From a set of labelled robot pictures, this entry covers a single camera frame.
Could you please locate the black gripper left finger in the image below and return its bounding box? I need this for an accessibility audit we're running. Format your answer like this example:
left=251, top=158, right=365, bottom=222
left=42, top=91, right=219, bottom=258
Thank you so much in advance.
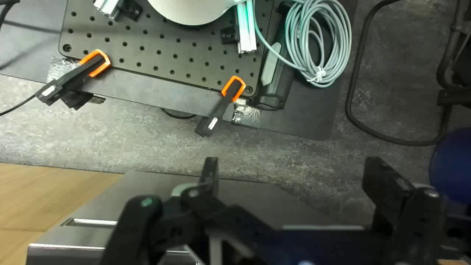
left=197, top=156, right=220, bottom=197

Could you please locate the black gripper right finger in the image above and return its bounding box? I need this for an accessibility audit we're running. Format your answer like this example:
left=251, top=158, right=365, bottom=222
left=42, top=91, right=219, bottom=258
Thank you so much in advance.
left=360, top=155, right=416, bottom=233

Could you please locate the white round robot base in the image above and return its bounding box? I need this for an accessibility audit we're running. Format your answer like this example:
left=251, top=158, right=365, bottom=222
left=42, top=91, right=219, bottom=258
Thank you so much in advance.
left=145, top=0, right=236, bottom=27

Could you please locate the orange and black clamp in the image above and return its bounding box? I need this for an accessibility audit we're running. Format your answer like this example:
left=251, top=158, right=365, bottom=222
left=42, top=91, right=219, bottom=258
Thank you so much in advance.
left=194, top=75, right=247, bottom=138
left=35, top=49, right=113, bottom=110

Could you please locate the dishwasher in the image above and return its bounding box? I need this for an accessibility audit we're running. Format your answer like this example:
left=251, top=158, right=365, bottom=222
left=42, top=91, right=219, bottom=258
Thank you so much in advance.
left=26, top=169, right=366, bottom=265

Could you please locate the blue recycling bin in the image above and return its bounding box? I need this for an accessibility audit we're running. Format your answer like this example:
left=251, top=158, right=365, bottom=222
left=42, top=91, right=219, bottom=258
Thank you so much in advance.
left=426, top=127, right=471, bottom=205

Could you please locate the black power supply box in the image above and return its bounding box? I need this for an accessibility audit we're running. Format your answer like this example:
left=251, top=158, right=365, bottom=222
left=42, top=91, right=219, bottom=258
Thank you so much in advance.
left=251, top=19, right=298, bottom=112

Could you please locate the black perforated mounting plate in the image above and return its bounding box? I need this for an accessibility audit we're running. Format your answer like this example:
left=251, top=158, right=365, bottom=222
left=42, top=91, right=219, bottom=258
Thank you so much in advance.
left=57, top=0, right=263, bottom=97

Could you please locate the aluminium profile bar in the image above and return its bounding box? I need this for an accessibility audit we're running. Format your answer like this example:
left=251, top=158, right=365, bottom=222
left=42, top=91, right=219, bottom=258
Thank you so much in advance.
left=92, top=0, right=123, bottom=19
left=234, top=0, right=260, bottom=55

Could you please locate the thick black floor cable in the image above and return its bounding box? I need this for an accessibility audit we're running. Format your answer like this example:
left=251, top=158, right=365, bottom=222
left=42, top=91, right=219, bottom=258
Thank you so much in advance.
left=344, top=0, right=450, bottom=147

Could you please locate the black stand frame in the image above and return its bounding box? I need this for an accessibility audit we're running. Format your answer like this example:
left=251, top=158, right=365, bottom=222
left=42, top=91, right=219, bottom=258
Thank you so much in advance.
left=434, top=0, right=471, bottom=109

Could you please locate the black corner bracket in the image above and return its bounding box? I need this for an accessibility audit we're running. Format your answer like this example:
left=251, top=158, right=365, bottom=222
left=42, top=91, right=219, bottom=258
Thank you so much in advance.
left=219, top=25, right=241, bottom=47
left=113, top=0, right=144, bottom=22

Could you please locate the pale blue coiled cable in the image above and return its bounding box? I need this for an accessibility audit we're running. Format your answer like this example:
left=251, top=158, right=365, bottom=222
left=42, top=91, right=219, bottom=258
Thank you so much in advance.
left=251, top=0, right=353, bottom=90

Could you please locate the thin black cable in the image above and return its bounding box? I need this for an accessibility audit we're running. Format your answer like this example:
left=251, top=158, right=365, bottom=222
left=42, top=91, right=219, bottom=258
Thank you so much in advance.
left=0, top=93, right=42, bottom=118

